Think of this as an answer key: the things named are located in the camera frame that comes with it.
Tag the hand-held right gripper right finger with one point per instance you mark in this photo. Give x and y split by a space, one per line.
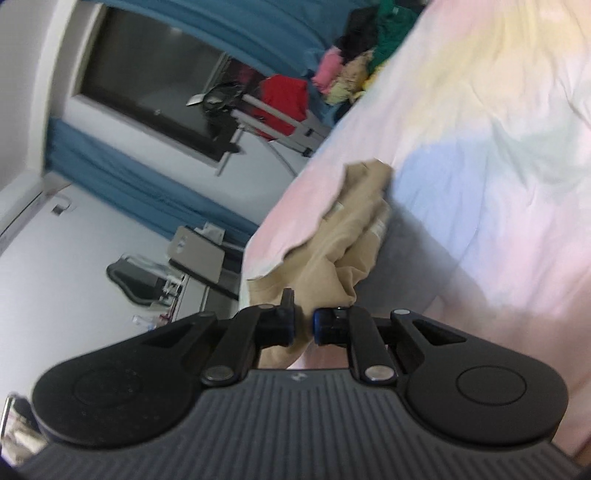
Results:
323 325

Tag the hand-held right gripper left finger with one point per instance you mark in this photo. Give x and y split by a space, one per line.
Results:
282 325

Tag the tan hoodie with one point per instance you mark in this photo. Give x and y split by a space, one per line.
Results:
341 240

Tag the white desk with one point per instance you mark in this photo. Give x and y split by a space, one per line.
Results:
217 295

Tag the white backed chair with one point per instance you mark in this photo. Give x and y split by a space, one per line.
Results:
198 251

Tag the wavy framed mirror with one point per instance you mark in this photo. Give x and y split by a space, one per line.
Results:
138 281

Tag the narrow blue curtain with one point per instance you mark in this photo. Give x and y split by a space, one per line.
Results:
138 184

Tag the garment steamer stand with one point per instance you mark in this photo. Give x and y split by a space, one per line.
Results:
272 113

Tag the teal blue cloth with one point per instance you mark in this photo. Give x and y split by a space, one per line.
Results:
337 110

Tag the pastel bedsheet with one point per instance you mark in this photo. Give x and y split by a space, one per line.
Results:
485 161

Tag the red garment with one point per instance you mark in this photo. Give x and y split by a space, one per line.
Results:
284 94

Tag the yellow garment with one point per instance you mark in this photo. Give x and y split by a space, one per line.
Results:
369 84

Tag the beige patterned garment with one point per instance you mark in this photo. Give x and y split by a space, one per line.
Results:
351 74

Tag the pink garment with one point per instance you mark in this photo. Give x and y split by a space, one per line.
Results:
328 67

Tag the dark window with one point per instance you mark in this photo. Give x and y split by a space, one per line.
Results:
138 78

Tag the white air conditioner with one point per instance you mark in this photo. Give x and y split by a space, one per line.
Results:
23 203

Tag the black garment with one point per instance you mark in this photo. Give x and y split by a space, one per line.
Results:
358 27

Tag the wide blue curtain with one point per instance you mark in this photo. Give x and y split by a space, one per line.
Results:
231 27

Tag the green garment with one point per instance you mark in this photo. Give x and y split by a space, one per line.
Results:
392 27

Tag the grey wall socket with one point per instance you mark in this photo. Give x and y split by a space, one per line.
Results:
57 210

